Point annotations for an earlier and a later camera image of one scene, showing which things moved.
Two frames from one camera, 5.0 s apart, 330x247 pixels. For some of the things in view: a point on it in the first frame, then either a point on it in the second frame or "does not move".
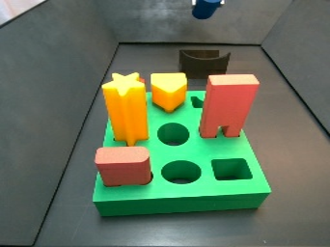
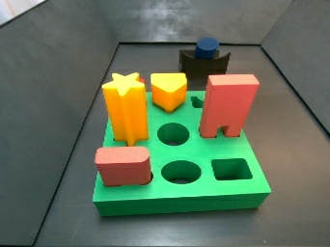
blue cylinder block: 205,8 to 206,45
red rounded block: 124,165 does not move
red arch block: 230,94 does not move
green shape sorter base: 201,174 does not move
